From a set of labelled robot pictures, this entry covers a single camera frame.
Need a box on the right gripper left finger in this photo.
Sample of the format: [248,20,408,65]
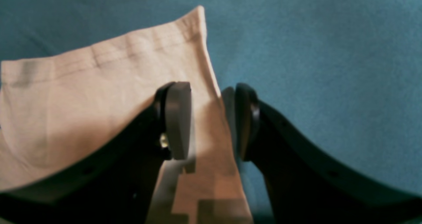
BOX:
[1,82,192,224]

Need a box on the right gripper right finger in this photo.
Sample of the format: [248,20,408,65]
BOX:
[222,83,422,224]

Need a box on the blue table cloth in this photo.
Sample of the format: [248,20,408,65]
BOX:
[0,0,421,224]

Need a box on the beige T-shirt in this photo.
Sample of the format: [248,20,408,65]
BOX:
[1,5,254,224]

